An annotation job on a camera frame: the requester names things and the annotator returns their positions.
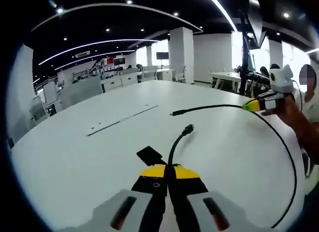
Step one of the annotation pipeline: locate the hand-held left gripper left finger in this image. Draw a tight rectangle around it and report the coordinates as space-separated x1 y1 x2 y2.
92 164 167 232

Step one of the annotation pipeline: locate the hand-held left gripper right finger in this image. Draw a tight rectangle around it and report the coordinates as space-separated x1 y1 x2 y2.
167 164 252 232

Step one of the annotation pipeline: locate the black velcro strap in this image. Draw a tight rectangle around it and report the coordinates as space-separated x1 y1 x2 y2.
136 146 168 167

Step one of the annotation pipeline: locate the black charging cable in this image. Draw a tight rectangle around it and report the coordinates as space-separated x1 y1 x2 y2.
167 104 299 232

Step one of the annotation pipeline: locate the white desk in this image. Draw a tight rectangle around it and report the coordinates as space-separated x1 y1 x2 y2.
9 79 310 232

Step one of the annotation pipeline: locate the person's right hand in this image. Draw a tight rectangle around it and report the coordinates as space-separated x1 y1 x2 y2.
261 93 302 126

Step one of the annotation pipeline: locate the person's white shirt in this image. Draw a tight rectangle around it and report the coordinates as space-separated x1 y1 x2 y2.
301 91 319 124

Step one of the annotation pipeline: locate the white background table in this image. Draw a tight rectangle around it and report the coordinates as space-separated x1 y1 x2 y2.
208 71 242 93

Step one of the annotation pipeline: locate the white office chair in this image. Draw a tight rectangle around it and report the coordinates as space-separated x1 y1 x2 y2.
173 65 187 83

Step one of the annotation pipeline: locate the grey office partition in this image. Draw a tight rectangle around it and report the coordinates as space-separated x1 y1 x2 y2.
59 77 103 108

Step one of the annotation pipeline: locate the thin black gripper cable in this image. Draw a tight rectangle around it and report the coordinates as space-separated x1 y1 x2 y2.
291 79 304 112

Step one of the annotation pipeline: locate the grey desk cable slot cover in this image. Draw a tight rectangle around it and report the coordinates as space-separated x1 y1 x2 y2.
86 104 160 137

